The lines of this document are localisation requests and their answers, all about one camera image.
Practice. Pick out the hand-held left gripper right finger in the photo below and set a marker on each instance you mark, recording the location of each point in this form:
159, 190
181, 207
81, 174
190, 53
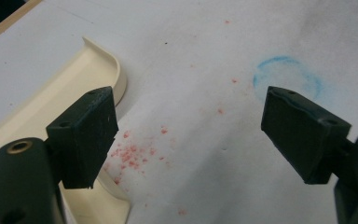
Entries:
304, 133

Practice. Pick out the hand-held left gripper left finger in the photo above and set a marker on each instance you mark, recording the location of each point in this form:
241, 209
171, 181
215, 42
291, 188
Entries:
84, 140

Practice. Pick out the cream plastic dustpan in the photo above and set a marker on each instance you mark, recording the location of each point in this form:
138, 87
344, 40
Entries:
74, 81

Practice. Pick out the wooden table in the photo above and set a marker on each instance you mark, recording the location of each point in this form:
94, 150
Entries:
12, 18

